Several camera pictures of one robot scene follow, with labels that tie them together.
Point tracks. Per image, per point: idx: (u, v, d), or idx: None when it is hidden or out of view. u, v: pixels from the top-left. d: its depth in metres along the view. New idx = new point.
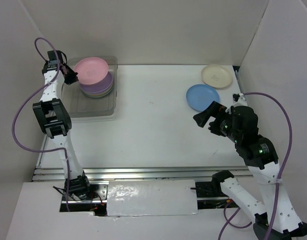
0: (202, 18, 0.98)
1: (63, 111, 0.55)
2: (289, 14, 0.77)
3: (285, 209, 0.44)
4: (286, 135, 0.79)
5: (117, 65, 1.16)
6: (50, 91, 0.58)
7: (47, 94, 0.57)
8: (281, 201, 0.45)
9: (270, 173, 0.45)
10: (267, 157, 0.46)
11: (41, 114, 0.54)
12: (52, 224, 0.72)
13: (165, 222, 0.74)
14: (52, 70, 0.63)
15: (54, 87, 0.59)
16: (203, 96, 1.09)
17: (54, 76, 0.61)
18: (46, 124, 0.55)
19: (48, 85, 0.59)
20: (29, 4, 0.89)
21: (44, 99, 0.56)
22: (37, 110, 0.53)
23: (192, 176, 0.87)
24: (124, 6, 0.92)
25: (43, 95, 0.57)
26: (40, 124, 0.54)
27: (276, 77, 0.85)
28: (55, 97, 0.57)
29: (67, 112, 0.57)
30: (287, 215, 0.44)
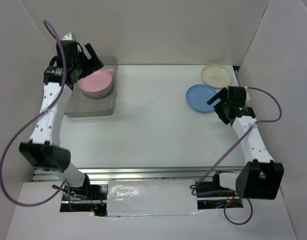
0: (202, 18, 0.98)
1: (55, 158, 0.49)
2: (289, 14, 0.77)
3: (256, 146, 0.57)
4: (285, 135, 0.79)
5: (118, 66, 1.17)
6: (44, 126, 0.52)
7: (40, 129, 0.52)
8: (252, 140, 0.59)
9: (246, 122, 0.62)
10: (246, 114, 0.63)
11: (31, 158, 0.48)
12: (52, 224, 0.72)
13: (165, 222, 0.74)
14: (55, 83, 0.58)
15: (50, 121, 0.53)
16: (203, 96, 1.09)
17: (54, 96, 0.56)
18: (36, 164, 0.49)
19: (44, 115, 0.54)
20: (29, 4, 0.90)
21: (36, 137, 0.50)
22: (25, 153, 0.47)
23: (191, 176, 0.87)
24: (124, 6, 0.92)
25: (36, 130, 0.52)
26: (29, 162, 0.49)
27: (275, 77, 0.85)
28: (48, 137, 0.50)
29: (61, 154, 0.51)
30: (258, 150, 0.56)
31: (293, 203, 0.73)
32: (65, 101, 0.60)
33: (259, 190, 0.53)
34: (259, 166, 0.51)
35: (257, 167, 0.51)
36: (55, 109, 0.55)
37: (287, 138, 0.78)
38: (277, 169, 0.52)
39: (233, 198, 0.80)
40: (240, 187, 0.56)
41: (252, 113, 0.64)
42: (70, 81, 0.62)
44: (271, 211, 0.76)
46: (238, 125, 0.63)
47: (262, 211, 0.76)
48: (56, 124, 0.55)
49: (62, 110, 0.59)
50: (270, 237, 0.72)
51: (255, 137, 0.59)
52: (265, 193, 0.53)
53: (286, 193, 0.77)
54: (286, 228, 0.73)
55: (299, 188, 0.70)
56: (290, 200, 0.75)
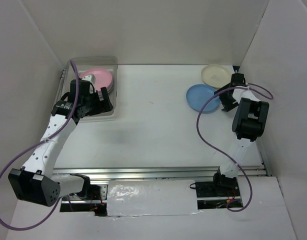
0: (202, 18, 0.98)
1: (43, 190, 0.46)
2: (289, 14, 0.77)
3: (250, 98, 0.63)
4: (284, 135, 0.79)
5: (117, 65, 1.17)
6: (40, 155, 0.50)
7: (35, 158, 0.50)
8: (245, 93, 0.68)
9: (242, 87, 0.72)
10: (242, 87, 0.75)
11: (17, 185, 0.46)
12: (52, 224, 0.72)
13: (165, 222, 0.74)
14: (61, 116, 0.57)
15: (47, 150, 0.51)
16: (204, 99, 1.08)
17: (58, 126, 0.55)
18: (22, 194, 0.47)
19: (43, 143, 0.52)
20: (29, 4, 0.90)
21: (29, 165, 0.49)
22: (12, 181, 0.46)
23: (192, 176, 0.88)
24: (124, 6, 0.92)
25: (31, 158, 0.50)
26: (15, 192, 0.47)
27: (275, 77, 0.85)
28: (40, 168, 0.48)
29: (51, 187, 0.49)
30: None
31: (293, 203, 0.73)
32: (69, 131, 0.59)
33: (251, 124, 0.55)
34: (249, 101, 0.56)
35: (247, 101, 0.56)
36: (55, 139, 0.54)
37: (286, 138, 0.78)
38: (263, 106, 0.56)
39: (234, 198, 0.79)
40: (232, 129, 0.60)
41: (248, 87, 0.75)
42: (76, 116, 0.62)
44: (270, 210, 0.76)
46: (237, 92, 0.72)
47: (262, 211, 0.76)
48: (53, 155, 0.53)
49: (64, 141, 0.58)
50: (270, 237, 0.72)
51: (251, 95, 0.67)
52: (257, 128, 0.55)
53: (287, 193, 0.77)
54: (286, 228, 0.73)
55: (300, 189, 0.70)
56: (290, 200, 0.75)
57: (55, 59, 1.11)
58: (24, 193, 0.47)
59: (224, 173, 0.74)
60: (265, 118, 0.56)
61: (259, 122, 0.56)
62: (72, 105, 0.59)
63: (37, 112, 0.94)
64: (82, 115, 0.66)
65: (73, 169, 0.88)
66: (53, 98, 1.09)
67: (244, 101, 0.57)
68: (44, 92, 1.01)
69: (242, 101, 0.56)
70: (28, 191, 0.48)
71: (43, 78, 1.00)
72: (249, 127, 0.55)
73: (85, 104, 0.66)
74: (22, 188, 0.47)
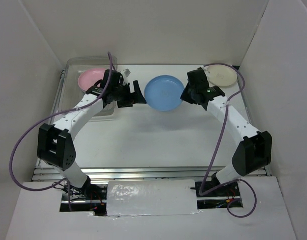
0: (202, 18, 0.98)
1: (65, 147, 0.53)
2: (290, 14, 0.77)
3: (241, 124, 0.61)
4: (284, 135, 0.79)
5: (118, 65, 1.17)
6: (69, 119, 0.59)
7: (65, 120, 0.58)
8: (235, 119, 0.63)
9: (221, 104, 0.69)
10: (216, 95, 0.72)
11: (44, 139, 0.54)
12: (53, 224, 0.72)
13: (165, 222, 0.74)
14: (93, 96, 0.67)
15: (76, 117, 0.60)
16: (166, 92, 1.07)
17: (89, 102, 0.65)
18: (44, 150, 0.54)
19: (75, 110, 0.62)
20: (29, 4, 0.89)
21: (58, 124, 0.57)
22: (41, 133, 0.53)
23: (192, 176, 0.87)
24: (123, 6, 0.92)
25: (61, 120, 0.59)
26: (39, 145, 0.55)
27: (275, 77, 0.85)
28: (68, 127, 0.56)
29: (70, 151, 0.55)
30: (243, 126, 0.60)
31: (293, 203, 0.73)
32: (95, 110, 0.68)
33: (258, 161, 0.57)
34: (252, 143, 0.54)
35: (251, 146, 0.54)
36: (85, 111, 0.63)
37: (286, 138, 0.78)
38: (266, 138, 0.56)
39: (234, 198, 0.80)
40: (237, 167, 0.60)
41: (220, 91, 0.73)
42: (104, 101, 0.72)
44: (270, 211, 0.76)
46: (214, 108, 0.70)
47: (262, 210, 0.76)
48: (79, 123, 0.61)
49: (89, 117, 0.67)
50: (270, 237, 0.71)
51: (234, 113, 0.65)
52: (263, 161, 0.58)
53: (287, 193, 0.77)
54: (285, 228, 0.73)
55: (300, 188, 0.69)
56: (291, 200, 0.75)
57: (55, 59, 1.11)
58: (46, 149, 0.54)
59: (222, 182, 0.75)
60: (270, 150, 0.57)
61: (265, 155, 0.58)
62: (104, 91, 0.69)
63: (37, 112, 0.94)
64: (110, 101, 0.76)
65: None
66: (53, 98, 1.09)
67: (248, 147, 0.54)
68: (44, 91, 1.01)
69: (246, 149, 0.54)
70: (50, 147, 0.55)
71: (43, 78, 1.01)
72: (257, 165, 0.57)
73: (114, 92, 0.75)
74: (47, 143, 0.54)
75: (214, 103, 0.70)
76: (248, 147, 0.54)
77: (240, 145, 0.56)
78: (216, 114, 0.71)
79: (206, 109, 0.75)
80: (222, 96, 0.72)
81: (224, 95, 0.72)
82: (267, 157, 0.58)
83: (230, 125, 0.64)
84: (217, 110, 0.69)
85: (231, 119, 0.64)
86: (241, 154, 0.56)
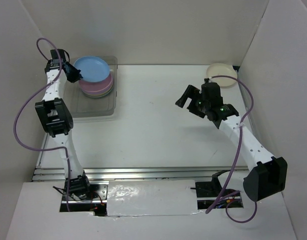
0: (202, 18, 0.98)
1: (64, 109, 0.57)
2: (289, 14, 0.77)
3: (254, 147, 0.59)
4: (284, 135, 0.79)
5: (117, 65, 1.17)
6: (52, 91, 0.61)
7: (49, 93, 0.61)
8: (249, 143, 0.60)
9: (235, 124, 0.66)
10: (230, 113, 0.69)
11: (43, 113, 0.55)
12: (52, 224, 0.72)
13: (165, 222, 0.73)
14: (55, 69, 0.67)
15: (57, 87, 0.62)
16: (92, 69, 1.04)
17: (56, 75, 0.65)
18: (48, 122, 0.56)
19: (51, 85, 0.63)
20: (29, 4, 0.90)
21: (47, 98, 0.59)
22: (39, 108, 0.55)
23: (192, 176, 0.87)
24: (123, 6, 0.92)
25: (46, 95, 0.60)
26: (41, 122, 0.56)
27: (275, 77, 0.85)
28: (57, 96, 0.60)
29: (69, 112, 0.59)
30: (257, 150, 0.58)
31: (293, 203, 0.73)
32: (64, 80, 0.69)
33: (272, 188, 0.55)
34: (265, 168, 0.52)
35: (264, 173, 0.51)
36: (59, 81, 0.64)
37: (286, 138, 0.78)
38: (281, 165, 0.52)
39: (234, 198, 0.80)
40: (249, 191, 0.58)
41: (234, 110, 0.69)
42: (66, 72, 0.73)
44: (271, 211, 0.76)
46: (227, 128, 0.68)
47: (262, 211, 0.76)
48: (61, 92, 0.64)
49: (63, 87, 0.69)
50: (271, 237, 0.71)
51: (248, 135, 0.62)
52: (277, 188, 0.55)
53: (286, 192, 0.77)
54: (285, 228, 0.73)
55: (300, 188, 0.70)
56: (291, 200, 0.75)
57: None
58: (49, 120, 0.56)
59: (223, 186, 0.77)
60: (285, 177, 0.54)
61: (279, 183, 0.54)
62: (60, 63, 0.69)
63: None
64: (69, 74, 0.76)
65: None
66: None
67: (261, 175, 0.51)
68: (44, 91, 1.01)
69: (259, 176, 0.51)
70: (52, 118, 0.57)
71: (44, 78, 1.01)
72: (269, 191, 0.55)
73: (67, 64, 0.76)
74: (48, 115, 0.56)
75: (227, 122, 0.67)
76: (262, 173, 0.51)
77: (252, 170, 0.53)
78: (229, 134, 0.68)
79: (218, 128, 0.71)
80: (236, 116, 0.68)
81: (238, 114, 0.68)
82: (282, 184, 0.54)
83: (243, 149, 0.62)
84: (231, 130, 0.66)
85: (245, 142, 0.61)
86: (254, 181, 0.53)
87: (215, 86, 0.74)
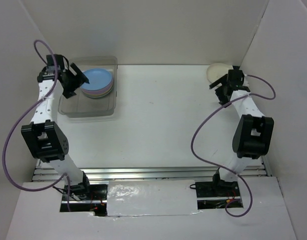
0: (202, 18, 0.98)
1: (56, 135, 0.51)
2: (289, 15, 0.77)
3: (250, 107, 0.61)
4: (284, 135, 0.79)
5: (117, 65, 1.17)
6: (43, 110, 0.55)
7: (40, 113, 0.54)
8: (247, 104, 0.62)
9: (241, 93, 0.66)
10: (241, 90, 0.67)
11: (32, 138, 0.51)
12: (52, 224, 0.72)
13: (165, 222, 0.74)
14: (49, 80, 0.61)
15: (49, 105, 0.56)
16: (95, 80, 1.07)
17: (49, 87, 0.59)
18: (38, 149, 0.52)
19: (42, 101, 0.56)
20: (29, 4, 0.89)
21: (37, 119, 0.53)
22: (27, 134, 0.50)
23: (193, 176, 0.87)
24: (123, 6, 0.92)
25: (36, 114, 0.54)
26: (31, 149, 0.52)
27: (275, 77, 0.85)
28: (48, 117, 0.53)
29: (62, 135, 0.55)
30: (251, 109, 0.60)
31: (293, 203, 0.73)
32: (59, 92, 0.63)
33: (256, 144, 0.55)
34: (252, 117, 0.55)
35: (250, 120, 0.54)
36: (52, 97, 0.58)
37: (286, 138, 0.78)
38: (268, 121, 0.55)
39: (234, 198, 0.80)
40: (234, 146, 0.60)
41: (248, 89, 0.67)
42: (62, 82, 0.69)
44: (271, 210, 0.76)
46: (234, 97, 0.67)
47: (262, 211, 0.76)
48: (54, 110, 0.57)
49: (58, 101, 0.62)
50: (270, 237, 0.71)
51: (249, 100, 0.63)
52: (261, 147, 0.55)
53: (286, 192, 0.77)
54: (285, 228, 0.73)
55: (300, 188, 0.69)
56: (291, 201, 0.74)
57: None
58: (39, 147, 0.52)
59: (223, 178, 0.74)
60: (270, 136, 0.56)
61: (263, 141, 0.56)
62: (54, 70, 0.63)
63: None
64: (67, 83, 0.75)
65: None
66: None
67: (247, 120, 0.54)
68: None
69: (244, 121, 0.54)
70: (42, 144, 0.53)
71: None
72: (253, 147, 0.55)
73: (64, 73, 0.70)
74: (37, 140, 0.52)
75: (236, 92, 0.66)
76: (247, 120, 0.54)
77: (240, 118, 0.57)
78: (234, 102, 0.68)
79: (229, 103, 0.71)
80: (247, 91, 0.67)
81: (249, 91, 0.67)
82: (266, 143, 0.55)
83: (239, 107, 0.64)
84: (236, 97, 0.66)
85: (244, 102, 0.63)
86: (240, 128, 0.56)
87: (241, 71, 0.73)
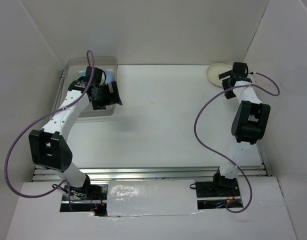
0: (201, 18, 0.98)
1: (59, 150, 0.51)
2: (289, 15, 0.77)
3: (250, 95, 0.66)
4: (284, 135, 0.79)
5: (118, 66, 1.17)
6: (58, 120, 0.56)
7: (54, 122, 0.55)
8: (248, 92, 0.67)
9: (244, 83, 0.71)
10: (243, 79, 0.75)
11: (36, 145, 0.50)
12: (52, 224, 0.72)
13: (166, 222, 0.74)
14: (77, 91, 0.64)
15: (65, 117, 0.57)
16: None
17: (74, 99, 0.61)
18: (39, 156, 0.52)
19: (61, 110, 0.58)
20: (29, 4, 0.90)
21: (47, 127, 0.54)
22: (32, 141, 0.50)
23: (192, 176, 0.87)
24: (123, 6, 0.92)
25: (50, 122, 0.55)
26: (32, 154, 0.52)
27: (275, 77, 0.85)
28: (58, 129, 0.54)
29: (66, 149, 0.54)
30: (250, 97, 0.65)
31: (293, 203, 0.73)
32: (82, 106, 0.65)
33: (253, 128, 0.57)
34: (250, 102, 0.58)
35: (248, 105, 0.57)
36: (72, 109, 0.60)
37: (286, 138, 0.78)
38: (264, 108, 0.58)
39: (234, 198, 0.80)
40: (233, 132, 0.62)
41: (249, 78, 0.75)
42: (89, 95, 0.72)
44: (271, 210, 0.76)
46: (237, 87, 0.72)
47: (262, 211, 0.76)
48: (68, 122, 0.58)
49: (78, 113, 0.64)
50: (270, 237, 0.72)
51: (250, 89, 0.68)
52: (258, 131, 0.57)
53: (286, 192, 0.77)
54: (285, 228, 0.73)
55: (300, 188, 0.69)
56: (291, 200, 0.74)
57: (55, 59, 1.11)
58: (40, 155, 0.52)
59: (224, 175, 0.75)
60: (266, 121, 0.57)
61: (259, 125, 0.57)
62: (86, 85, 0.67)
63: (37, 112, 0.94)
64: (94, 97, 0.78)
65: None
66: (53, 98, 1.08)
67: (245, 105, 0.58)
68: (44, 91, 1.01)
69: (242, 105, 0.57)
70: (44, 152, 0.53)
71: (44, 78, 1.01)
72: (250, 130, 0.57)
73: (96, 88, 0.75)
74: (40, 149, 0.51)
75: (239, 82, 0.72)
76: (245, 104, 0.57)
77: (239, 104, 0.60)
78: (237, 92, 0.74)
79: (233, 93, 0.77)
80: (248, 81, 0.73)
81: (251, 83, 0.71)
82: (262, 127, 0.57)
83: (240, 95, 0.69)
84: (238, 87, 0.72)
85: (245, 90, 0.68)
86: (238, 113, 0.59)
87: (244, 64, 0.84)
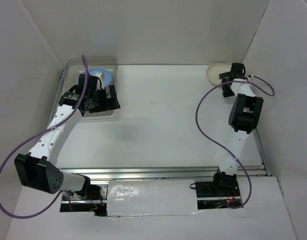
0: (201, 18, 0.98)
1: (47, 175, 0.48)
2: (290, 14, 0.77)
3: (245, 90, 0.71)
4: (284, 135, 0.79)
5: (118, 65, 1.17)
6: (45, 142, 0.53)
7: (41, 145, 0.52)
8: (244, 88, 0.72)
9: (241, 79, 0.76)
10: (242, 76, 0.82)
11: (22, 170, 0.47)
12: (52, 224, 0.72)
13: (165, 222, 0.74)
14: (68, 106, 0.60)
15: (53, 138, 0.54)
16: None
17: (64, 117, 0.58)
18: (27, 180, 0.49)
19: (51, 130, 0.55)
20: (28, 4, 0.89)
21: (34, 151, 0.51)
22: (18, 166, 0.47)
23: (192, 176, 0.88)
24: (123, 6, 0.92)
25: (37, 145, 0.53)
26: (20, 178, 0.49)
27: (275, 76, 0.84)
28: (46, 153, 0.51)
29: (56, 173, 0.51)
30: (246, 91, 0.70)
31: (293, 203, 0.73)
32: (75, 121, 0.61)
33: (247, 119, 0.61)
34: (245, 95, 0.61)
35: (243, 97, 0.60)
36: (61, 128, 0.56)
37: (287, 138, 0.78)
38: (258, 101, 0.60)
39: (234, 198, 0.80)
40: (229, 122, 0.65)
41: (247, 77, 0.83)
42: (82, 107, 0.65)
44: (271, 210, 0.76)
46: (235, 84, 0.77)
47: (262, 211, 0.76)
48: (58, 142, 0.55)
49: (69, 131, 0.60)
50: (270, 237, 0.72)
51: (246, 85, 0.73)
52: (252, 121, 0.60)
53: (286, 193, 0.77)
54: (285, 228, 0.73)
55: (300, 188, 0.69)
56: (291, 201, 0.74)
57: (55, 59, 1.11)
58: (28, 179, 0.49)
59: (224, 171, 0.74)
60: (259, 112, 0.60)
61: (253, 116, 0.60)
62: (79, 97, 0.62)
63: (36, 112, 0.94)
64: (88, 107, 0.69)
65: (74, 168, 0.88)
66: (53, 98, 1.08)
67: (241, 97, 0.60)
68: (44, 91, 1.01)
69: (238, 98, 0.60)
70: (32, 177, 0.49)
71: (43, 78, 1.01)
72: (244, 121, 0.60)
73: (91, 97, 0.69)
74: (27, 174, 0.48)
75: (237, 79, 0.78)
76: (241, 97, 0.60)
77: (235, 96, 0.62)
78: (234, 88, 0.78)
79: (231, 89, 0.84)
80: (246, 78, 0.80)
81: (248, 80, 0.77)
82: (255, 118, 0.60)
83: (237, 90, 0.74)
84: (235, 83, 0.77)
85: (241, 85, 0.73)
86: (234, 105, 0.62)
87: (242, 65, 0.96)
